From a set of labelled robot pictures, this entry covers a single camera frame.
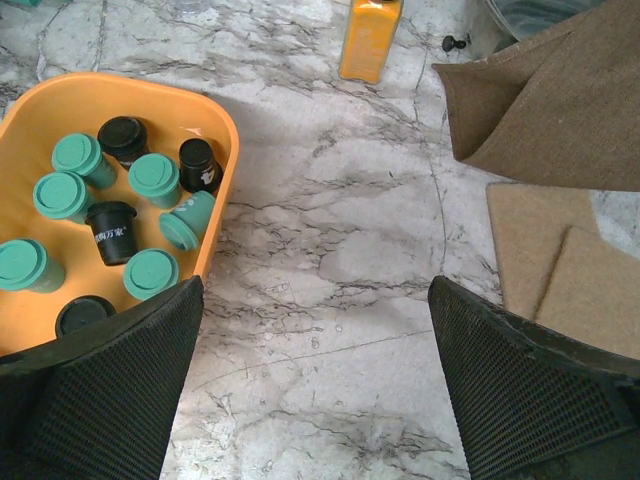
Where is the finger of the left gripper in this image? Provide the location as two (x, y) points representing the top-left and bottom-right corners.
(1, 276), (204, 479)
(428, 276), (639, 479)

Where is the orange storage basket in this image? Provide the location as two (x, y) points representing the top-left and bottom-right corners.
(1, 73), (240, 355)

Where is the brown cloth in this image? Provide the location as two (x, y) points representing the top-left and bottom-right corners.
(433, 1), (639, 192)

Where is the brown cork mat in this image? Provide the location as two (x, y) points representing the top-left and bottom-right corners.
(487, 183), (599, 320)
(534, 227), (639, 359)

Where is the steel pot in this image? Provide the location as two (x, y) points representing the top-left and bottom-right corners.
(465, 0), (603, 60)

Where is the orange juice bottle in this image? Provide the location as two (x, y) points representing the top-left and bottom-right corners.
(338, 0), (404, 84)

